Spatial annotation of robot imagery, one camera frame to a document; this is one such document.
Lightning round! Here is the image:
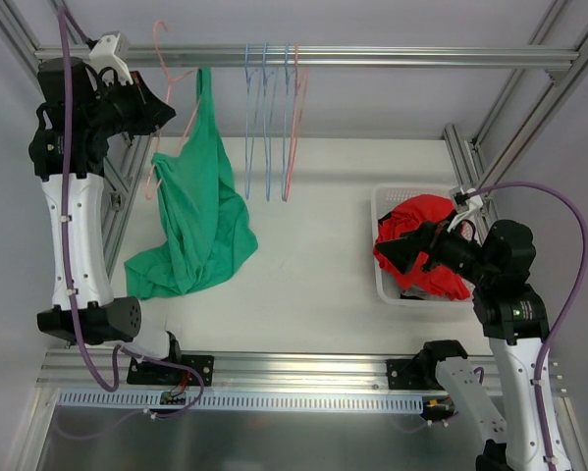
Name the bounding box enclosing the black tank top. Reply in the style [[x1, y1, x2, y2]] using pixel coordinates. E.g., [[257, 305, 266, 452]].
[[374, 202, 453, 300]]

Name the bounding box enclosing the red tank top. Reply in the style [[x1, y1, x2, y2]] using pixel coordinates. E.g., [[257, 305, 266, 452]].
[[373, 193, 471, 301]]

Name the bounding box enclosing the pink hanger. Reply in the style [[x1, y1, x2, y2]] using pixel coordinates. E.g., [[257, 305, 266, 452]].
[[144, 20, 201, 200], [286, 43, 308, 202]]

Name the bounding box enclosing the blue hanger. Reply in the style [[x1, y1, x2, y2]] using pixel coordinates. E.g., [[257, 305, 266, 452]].
[[243, 43, 256, 200], [261, 43, 272, 201], [281, 43, 291, 202]]

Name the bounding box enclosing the green tank top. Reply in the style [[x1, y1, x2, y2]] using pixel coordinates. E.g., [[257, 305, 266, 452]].
[[124, 68, 258, 300]]

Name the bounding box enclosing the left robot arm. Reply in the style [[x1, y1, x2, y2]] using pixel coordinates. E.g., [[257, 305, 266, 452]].
[[28, 57, 184, 384]]

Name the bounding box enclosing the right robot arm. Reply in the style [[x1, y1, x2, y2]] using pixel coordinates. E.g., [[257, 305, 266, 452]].
[[376, 220, 572, 470]]

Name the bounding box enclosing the white plastic basket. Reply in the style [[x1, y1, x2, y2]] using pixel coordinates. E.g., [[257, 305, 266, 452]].
[[370, 182, 472, 308]]

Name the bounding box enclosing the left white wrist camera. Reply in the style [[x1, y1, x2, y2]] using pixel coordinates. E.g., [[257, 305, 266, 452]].
[[88, 31, 134, 85]]

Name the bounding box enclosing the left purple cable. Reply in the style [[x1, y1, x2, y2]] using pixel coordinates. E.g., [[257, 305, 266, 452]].
[[57, 6, 206, 418]]

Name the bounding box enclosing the aluminium hanging rail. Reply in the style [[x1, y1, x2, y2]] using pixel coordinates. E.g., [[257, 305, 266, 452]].
[[33, 43, 580, 70]]

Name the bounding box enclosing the aluminium frame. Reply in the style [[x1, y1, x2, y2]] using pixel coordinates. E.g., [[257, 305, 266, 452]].
[[0, 0, 588, 236]]

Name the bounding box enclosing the aluminium front rail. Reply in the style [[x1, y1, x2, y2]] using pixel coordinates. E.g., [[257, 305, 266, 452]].
[[36, 348, 569, 396]]

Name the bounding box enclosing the white slotted cable duct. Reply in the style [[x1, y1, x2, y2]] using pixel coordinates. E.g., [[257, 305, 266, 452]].
[[57, 389, 424, 415]]

